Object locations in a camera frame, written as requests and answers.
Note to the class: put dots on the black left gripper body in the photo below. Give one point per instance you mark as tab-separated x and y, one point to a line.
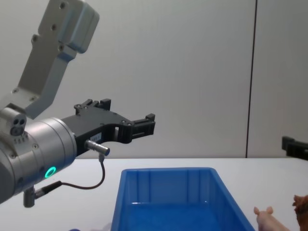
93	125

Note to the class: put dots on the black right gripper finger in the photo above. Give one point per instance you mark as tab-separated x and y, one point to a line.
297	148

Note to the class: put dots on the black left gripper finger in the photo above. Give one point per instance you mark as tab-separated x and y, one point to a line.
92	104
142	127

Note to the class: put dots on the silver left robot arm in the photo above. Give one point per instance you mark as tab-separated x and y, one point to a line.
43	144

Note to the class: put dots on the brown toy animal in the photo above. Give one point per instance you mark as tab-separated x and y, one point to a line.
302	209

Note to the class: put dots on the pink toy pig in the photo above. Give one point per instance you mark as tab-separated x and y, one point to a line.
267	220

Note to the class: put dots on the blue plastic bin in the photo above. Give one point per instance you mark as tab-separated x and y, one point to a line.
173	211

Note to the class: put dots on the small purple object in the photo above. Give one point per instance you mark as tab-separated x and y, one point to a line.
74	229

